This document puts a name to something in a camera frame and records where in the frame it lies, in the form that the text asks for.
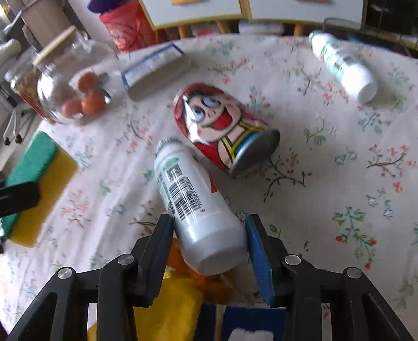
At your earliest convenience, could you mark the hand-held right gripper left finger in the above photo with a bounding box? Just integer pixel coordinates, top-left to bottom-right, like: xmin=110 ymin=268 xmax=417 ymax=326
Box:
xmin=6 ymin=214 xmax=176 ymax=341

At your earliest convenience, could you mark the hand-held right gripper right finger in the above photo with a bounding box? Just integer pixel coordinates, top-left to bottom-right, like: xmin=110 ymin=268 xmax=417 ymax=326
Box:
xmin=245 ymin=214 xmax=414 ymax=341

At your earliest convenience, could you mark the white bottle with barcode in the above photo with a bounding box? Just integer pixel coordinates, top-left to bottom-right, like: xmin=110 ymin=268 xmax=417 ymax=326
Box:
xmin=154 ymin=137 xmax=249 ymax=276

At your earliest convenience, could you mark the blue box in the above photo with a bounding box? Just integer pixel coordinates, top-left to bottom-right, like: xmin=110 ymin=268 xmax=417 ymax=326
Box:
xmin=195 ymin=303 xmax=291 ymax=341

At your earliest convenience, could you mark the red cartoon print can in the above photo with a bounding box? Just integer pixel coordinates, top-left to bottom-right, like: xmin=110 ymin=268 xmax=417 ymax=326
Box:
xmin=173 ymin=83 xmax=281 ymax=177

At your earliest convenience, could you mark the green and yellow sponge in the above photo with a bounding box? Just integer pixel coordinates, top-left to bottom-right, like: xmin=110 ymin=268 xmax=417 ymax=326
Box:
xmin=8 ymin=147 xmax=78 ymax=247

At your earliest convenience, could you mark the orange wrapper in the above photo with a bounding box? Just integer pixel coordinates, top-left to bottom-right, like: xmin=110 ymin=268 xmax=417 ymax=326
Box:
xmin=166 ymin=240 xmax=233 ymax=304

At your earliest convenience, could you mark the small orange fruit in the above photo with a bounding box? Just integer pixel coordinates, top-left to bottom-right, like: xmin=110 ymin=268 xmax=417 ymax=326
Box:
xmin=82 ymin=92 xmax=106 ymax=115
xmin=61 ymin=99 xmax=82 ymax=118
xmin=79 ymin=72 xmax=99 ymax=91

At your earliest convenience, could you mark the glass jar with snacks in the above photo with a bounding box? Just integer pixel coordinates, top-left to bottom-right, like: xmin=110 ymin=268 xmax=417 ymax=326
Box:
xmin=5 ymin=48 xmax=48 ymax=114

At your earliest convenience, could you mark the glass jar with tomatoes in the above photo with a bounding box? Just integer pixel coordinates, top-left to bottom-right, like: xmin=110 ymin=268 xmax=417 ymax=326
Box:
xmin=33 ymin=26 xmax=121 ymax=126

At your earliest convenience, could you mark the blue and white carton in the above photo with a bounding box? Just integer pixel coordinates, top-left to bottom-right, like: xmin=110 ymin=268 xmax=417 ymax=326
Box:
xmin=121 ymin=43 xmax=192 ymax=101

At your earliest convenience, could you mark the brown cardboard box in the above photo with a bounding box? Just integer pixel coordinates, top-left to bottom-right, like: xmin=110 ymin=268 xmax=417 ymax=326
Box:
xmin=19 ymin=0 xmax=85 ymax=48

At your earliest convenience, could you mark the red plastic bag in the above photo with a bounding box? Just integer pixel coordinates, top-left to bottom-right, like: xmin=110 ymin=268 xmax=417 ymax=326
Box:
xmin=100 ymin=2 xmax=158 ymax=54

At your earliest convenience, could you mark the white bottle with green label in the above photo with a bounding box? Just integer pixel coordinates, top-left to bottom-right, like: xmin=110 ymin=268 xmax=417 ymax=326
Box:
xmin=309 ymin=31 xmax=378 ymax=103

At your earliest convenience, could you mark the black electronic box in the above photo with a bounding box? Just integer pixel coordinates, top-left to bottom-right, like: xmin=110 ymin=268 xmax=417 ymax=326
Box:
xmin=363 ymin=0 xmax=418 ymax=38

